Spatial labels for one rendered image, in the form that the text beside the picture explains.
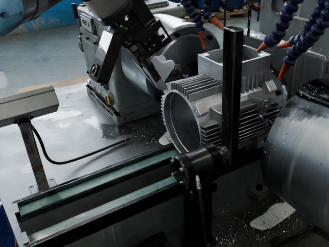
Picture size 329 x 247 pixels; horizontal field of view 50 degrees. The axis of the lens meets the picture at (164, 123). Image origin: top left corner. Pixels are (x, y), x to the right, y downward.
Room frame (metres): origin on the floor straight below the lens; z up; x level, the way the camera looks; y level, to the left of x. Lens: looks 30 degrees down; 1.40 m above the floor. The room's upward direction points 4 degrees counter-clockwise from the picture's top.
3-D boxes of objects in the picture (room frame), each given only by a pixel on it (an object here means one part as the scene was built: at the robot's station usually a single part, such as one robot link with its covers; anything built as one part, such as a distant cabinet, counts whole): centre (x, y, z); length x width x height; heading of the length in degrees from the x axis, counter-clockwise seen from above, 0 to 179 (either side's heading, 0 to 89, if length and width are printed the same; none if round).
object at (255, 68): (0.72, -0.16, 1.11); 0.12 x 0.11 x 0.07; 117
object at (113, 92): (1.26, 0.11, 0.99); 0.35 x 0.31 x 0.37; 28
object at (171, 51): (1.05, -0.01, 1.04); 0.37 x 0.25 x 0.25; 28
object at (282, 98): (0.77, -0.25, 1.02); 0.15 x 0.02 x 0.15; 28
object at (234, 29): (0.55, -0.12, 1.12); 0.04 x 0.03 x 0.26; 118
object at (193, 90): (0.71, -0.12, 1.02); 0.20 x 0.19 x 0.19; 117
